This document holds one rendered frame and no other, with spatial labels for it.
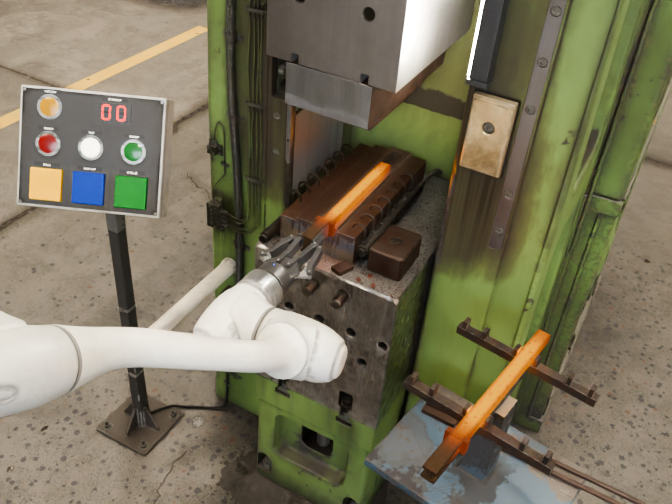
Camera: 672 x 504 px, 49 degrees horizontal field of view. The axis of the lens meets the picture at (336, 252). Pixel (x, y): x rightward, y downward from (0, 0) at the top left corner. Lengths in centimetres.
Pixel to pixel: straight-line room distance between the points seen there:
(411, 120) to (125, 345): 117
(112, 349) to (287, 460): 124
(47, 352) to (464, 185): 100
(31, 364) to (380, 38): 86
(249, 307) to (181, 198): 222
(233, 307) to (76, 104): 69
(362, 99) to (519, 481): 87
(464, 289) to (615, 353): 138
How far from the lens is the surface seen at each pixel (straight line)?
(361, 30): 147
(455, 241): 175
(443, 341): 195
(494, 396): 147
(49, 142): 187
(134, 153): 180
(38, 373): 100
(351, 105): 154
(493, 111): 155
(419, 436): 173
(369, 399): 190
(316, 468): 227
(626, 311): 334
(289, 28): 155
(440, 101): 200
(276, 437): 227
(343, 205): 176
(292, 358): 131
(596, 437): 278
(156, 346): 118
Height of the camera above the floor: 199
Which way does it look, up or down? 38 degrees down
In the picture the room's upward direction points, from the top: 5 degrees clockwise
